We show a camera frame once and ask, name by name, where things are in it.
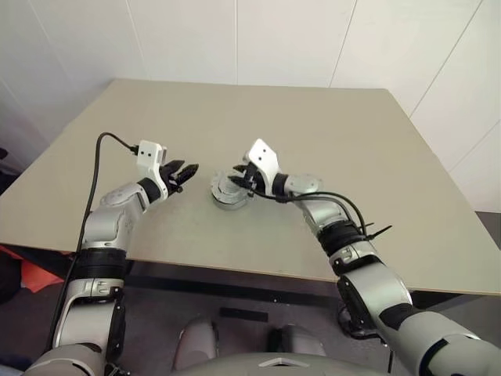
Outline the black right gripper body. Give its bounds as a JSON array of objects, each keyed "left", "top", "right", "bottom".
[{"left": 240, "top": 160, "right": 262, "bottom": 197}]

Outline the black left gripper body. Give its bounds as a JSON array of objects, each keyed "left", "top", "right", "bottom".
[{"left": 157, "top": 161, "right": 186, "bottom": 196}]

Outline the round silver motor cover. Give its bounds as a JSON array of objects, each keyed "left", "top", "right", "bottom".
[{"left": 209, "top": 167, "right": 249, "bottom": 197}]

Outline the black floor strip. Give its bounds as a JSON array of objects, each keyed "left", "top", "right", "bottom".
[{"left": 218, "top": 306, "right": 269, "bottom": 323}]

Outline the black zip tie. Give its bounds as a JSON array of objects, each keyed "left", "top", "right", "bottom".
[{"left": 362, "top": 222, "right": 394, "bottom": 241}]

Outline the grey rounded shape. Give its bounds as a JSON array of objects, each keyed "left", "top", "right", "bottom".
[
  {"left": 174, "top": 316, "right": 218, "bottom": 370},
  {"left": 268, "top": 323, "right": 326, "bottom": 358}
]

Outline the orange cloth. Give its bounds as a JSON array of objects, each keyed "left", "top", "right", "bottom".
[{"left": 0, "top": 244, "right": 75, "bottom": 295}]

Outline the grey robot torso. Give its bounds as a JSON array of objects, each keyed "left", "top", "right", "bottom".
[{"left": 171, "top": 351, "right": 396, "bottom": 376}]

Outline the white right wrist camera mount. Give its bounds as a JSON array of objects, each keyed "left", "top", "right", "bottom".
[{"left": 242, "top": 138, "right": 280, "bottom": 196}]

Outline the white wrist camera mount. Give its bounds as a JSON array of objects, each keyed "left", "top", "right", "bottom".
[
  {"left": 242, "top": 138, "right": 280, "bottom": 196},
  {"left": 135, "top": 139, "right": 171, "bottom": 197}
]

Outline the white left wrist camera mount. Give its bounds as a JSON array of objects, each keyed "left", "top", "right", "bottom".
[{"left": 135, "top": 139, "right": 171, "bottom": 197}]

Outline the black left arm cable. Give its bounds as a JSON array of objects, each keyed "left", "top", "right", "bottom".
[{"left": 45, "top": 132, "right": 140, "bottom": 350}]

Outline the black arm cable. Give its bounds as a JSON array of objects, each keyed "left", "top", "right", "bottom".
[
  {"left": 250, "top": 186, "right": 377, "bottom": 240},
  {"left": 45, "top": 132, "right": 140, "bottom": 350}
]

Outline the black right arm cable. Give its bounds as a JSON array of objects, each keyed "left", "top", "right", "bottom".
[{"left": 250, "top": 186, "right": 377, "bottom": 240}]

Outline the black table frame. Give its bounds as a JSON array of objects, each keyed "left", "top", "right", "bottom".
[{"left": 0, "top": 242, "right": 501, "bottom": 311}]

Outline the black looped cable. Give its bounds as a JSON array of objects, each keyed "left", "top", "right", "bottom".
[{"left": 337, "top": 304, "right": 393, "bottom": 342}]

